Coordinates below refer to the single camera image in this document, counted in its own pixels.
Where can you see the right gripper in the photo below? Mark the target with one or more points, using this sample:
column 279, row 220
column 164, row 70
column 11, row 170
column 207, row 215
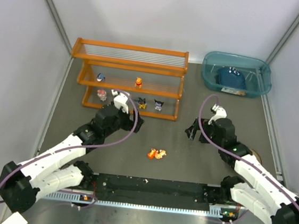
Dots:
column 197, row 131

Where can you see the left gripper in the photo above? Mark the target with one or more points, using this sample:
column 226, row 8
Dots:
column 137, row 121

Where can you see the orange tiger toy figure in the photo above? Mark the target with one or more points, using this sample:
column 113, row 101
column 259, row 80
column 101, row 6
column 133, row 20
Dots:
column 153, row 154

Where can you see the yellow bear toy figure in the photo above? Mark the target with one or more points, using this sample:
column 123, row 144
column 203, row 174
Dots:
column 138, row 82

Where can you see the blue donkey toy figure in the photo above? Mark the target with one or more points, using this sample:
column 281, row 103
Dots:
column 100, row 77

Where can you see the tan rabbit toy figure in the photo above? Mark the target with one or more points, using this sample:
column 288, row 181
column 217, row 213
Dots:
column 162, row 153

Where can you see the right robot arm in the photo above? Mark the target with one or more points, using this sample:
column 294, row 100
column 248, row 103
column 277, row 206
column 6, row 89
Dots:
column 253, row 187

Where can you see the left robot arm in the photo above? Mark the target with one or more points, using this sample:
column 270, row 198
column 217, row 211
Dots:
column 25, row 183

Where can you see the orange wooden shelf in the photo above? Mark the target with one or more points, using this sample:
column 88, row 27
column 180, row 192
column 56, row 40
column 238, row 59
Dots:
column 162, row 71

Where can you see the black yellow toy figure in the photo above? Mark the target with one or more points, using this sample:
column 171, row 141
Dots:
column 141, row 103

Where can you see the pink bunny toy figure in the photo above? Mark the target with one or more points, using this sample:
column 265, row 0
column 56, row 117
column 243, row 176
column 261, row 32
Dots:
column 102, row 95

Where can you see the purple black toy figure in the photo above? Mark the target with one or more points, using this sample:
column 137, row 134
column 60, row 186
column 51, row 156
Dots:
column 158, row 105

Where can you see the printed label card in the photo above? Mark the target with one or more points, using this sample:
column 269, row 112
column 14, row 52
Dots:
column 233, row 91

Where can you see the dark blue cloth bag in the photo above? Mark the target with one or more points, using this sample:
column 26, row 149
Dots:
column 231, row 77

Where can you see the round wooden disc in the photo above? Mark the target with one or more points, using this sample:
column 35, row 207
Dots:
column 257, row 156

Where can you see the teal plastic bin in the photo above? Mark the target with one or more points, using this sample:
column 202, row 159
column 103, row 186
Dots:
column 256, row 72

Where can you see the white object bottom left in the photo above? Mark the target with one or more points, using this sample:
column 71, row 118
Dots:
column 15, row 218

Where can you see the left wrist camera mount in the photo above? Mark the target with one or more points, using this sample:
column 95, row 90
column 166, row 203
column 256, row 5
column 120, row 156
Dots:
column 120, row 100

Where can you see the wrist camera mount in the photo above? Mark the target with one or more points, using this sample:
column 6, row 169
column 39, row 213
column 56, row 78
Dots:
column 218, row 113
column 120, row 100

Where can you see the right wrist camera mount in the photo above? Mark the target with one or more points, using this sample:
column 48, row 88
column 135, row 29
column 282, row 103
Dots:
column 218, row 113

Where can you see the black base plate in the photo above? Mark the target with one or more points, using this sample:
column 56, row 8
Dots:
column 154, row 192

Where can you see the grey slotted cable duct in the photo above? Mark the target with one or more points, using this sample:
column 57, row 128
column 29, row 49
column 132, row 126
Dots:
column 212, row 212

